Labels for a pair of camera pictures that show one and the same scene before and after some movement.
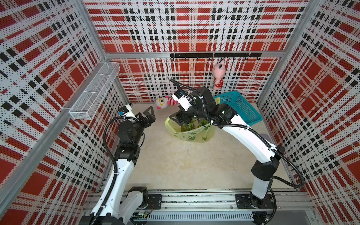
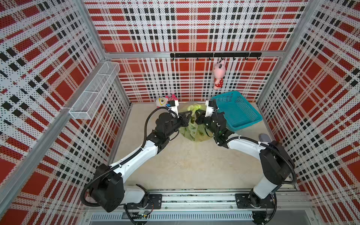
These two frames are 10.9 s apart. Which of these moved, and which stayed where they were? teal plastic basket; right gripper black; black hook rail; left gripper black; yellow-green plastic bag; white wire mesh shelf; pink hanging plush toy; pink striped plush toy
Moved: yellow-green plastic bag; right gripper black; left gripper black
Stayed: black hook rail; teal plastic basket; white wire mesh shelf; pink striped plush toy; pink hanging plush toy
